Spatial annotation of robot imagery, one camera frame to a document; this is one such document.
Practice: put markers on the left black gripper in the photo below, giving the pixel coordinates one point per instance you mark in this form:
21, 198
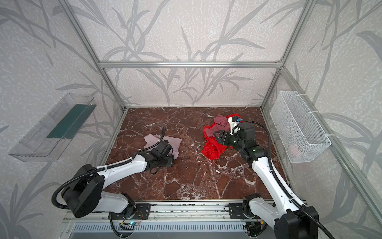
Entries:
168, 160

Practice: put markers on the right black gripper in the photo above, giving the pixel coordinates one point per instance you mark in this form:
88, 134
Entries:
222, 138

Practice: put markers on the light pink cloth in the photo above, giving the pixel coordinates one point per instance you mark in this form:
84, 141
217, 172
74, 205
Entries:
174, 142

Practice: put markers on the mauve pink cloth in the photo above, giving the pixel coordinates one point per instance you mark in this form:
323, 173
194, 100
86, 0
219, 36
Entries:
220, 123

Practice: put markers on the red cloth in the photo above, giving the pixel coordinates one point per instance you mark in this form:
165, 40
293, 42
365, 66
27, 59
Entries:
212, 150

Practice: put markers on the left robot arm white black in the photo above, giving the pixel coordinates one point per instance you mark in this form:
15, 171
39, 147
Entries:
85, 192

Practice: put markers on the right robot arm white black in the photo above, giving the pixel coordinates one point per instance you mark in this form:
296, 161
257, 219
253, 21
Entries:
289, 217

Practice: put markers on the pink item in basket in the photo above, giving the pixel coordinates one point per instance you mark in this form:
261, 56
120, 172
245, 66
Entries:
295, 151

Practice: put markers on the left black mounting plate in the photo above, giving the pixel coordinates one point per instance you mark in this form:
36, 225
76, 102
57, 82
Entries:
139, 211

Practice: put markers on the black mounting plate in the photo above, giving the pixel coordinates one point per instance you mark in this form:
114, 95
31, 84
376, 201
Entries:
236, 212
139, 211

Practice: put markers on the small circuit board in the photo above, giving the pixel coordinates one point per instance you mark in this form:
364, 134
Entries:
130, 225

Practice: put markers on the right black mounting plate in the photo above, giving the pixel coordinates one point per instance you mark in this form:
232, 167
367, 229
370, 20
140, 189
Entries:
236, 212

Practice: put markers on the green pad in bin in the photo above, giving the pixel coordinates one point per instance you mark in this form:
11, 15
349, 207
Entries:
68, 127

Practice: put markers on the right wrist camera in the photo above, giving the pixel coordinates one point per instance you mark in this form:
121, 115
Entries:
234, 124

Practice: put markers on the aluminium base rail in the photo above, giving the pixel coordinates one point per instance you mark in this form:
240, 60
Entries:
187, 211

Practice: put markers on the white wire mesh basket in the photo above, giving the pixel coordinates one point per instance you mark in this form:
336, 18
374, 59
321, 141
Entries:
296, 124

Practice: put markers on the aluminium frame crossbar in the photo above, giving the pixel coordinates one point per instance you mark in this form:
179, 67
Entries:
189, 64

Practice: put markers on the clear plastic wall bin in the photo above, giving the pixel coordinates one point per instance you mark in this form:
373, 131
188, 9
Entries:
47, 140

